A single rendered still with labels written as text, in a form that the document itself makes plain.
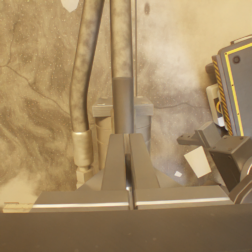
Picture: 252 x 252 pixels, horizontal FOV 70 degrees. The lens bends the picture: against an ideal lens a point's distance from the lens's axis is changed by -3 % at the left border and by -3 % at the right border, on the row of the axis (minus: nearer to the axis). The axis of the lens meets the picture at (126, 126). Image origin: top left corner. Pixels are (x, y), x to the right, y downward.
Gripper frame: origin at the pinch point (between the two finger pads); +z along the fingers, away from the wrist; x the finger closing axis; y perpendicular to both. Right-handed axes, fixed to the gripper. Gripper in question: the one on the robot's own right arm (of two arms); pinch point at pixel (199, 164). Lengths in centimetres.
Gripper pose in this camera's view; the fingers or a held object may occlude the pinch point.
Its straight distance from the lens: 45.2
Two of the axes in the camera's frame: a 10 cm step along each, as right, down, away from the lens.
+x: -5.0, -8.5, -1.5
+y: 8.0, -5.2, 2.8
